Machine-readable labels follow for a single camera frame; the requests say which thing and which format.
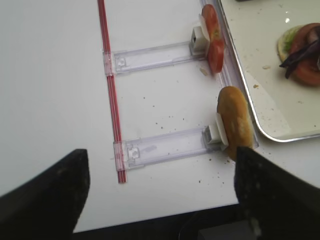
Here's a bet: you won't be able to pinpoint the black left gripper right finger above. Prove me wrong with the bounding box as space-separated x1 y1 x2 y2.
234 146 320 240

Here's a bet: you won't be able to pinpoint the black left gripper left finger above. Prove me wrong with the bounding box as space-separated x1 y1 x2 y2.
0 149 90 240

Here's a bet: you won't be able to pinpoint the purple cabbage shreds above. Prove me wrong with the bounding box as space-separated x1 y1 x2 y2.
278 29 320 80

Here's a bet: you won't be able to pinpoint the tomato slice on burger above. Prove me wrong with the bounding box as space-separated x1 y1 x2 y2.
289 23 320 86

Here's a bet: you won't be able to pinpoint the upright tomato slices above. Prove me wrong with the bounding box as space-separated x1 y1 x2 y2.
201 4 225 74

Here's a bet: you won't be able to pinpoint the lettuce leaf on burger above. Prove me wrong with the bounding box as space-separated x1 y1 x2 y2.
284 34 295 53

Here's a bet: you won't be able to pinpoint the white pusher block tomato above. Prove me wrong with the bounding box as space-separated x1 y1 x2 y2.
189 14 210 57

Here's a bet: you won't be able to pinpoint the white pusher block bun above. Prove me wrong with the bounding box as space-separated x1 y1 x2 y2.
202 112 229 151

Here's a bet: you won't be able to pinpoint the white metal tray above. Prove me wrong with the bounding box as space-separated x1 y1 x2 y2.
220 0 320 142

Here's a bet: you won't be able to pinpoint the left lower clear pusher track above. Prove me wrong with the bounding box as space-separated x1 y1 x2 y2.
113 127 220 172

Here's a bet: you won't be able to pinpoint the clear pusher track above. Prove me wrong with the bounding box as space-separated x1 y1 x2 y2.
103 41 207 77
113 127 220 172

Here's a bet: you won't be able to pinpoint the bun half left rack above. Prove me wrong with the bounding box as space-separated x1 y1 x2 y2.
216 86 254 161

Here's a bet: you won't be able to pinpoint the bottom bun on tray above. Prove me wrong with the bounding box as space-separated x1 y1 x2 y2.
276 24 320 87

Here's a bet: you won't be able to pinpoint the left upper clear pusher track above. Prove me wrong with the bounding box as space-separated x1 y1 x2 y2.
103 41 207 77

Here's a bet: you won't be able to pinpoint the left red rail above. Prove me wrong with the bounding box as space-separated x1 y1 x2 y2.
97 0 129 185

